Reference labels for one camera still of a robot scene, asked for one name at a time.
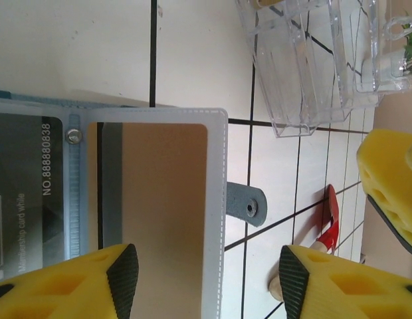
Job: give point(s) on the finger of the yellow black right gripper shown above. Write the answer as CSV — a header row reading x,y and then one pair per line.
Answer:
x,y
392,172

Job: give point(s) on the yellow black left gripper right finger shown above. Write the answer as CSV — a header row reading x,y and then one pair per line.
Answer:
x,y
342,292

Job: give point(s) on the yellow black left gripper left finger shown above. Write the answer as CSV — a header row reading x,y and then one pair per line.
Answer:
x,y
76,289

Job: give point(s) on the clear acrylic organizer box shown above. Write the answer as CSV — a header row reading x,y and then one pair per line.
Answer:
x,y
292,83

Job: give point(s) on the gold plastic card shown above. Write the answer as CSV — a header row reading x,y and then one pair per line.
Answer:
x,y
269,2
159,182

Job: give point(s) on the blue leather card holder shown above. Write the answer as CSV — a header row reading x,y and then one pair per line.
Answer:
x,y
241,199

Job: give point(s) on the black plastic card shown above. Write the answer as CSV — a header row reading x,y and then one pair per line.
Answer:
x,y
26,149

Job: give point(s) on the small potted red flower plant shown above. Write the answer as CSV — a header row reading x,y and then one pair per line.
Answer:
x,y
411,53

